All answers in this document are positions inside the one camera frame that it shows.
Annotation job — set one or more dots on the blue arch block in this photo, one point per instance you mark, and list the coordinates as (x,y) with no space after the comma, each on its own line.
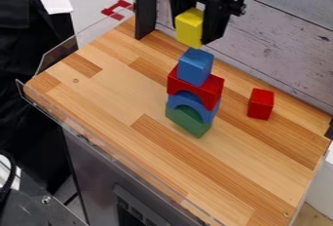
(203,109)

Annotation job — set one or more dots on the red arch block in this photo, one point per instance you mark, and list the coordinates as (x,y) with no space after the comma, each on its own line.
(210,90)

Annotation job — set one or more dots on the green block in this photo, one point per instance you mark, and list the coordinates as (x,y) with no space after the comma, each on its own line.
(188,122)

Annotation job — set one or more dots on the blue cube block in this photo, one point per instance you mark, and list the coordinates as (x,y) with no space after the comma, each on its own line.
(195,66)

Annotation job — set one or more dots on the black post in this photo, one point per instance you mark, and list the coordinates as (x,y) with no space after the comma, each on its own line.
(145,7)

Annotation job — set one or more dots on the yellow block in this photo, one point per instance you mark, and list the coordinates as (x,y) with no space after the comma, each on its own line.
(189,28)

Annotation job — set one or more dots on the red cube block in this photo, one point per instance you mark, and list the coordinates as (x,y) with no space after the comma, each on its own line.
(260,104)

